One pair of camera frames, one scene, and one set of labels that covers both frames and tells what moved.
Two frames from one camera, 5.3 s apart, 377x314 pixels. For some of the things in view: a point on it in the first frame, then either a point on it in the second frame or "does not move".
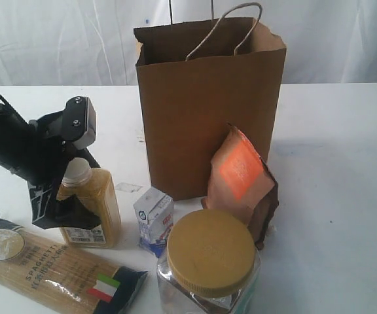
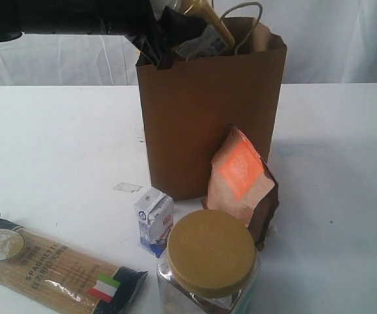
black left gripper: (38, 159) → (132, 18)
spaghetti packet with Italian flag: (50, 274) does not move
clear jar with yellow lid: (212, 265) does not move
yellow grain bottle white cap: (77, 173) → (205, 9)
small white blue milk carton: (154, 212) does not move
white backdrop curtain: (93, 42) does not move
